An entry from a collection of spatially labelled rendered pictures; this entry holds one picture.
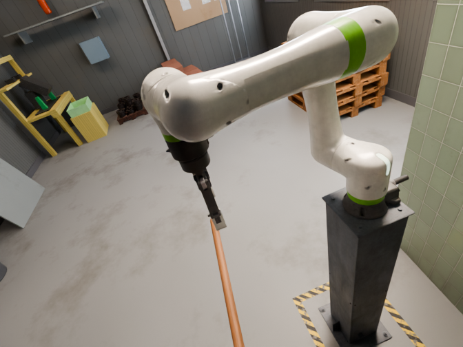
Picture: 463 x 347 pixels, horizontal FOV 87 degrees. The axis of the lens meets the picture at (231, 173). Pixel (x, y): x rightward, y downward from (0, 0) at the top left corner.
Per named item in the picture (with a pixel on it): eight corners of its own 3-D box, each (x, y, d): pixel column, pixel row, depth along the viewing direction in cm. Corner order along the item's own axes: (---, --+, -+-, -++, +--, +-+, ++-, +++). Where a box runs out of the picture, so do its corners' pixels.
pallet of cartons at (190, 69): (201, 78, 680) (191, 50, 635) (211, 91, 583) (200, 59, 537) (171, 89, 675) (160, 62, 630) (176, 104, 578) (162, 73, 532)
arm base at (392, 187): (392, 173, 99) (394, 162, 95) (425, 197, 87) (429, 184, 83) (334, 199, 97) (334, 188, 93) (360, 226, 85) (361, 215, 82)
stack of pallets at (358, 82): (387, 104, 344) (397, 29, 285) (330, 129, 338) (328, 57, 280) (331, 81, 448) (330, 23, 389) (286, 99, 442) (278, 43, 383)
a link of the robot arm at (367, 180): (355, 172, 96) (358, 131, 85) (395, 192, 85) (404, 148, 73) (332, 189, 93) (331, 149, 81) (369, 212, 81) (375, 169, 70)
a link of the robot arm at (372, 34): (355, 57, 64) (359, 1, 57) (404, 61, 55) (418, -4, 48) (302, 80, 59) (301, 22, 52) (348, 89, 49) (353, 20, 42)
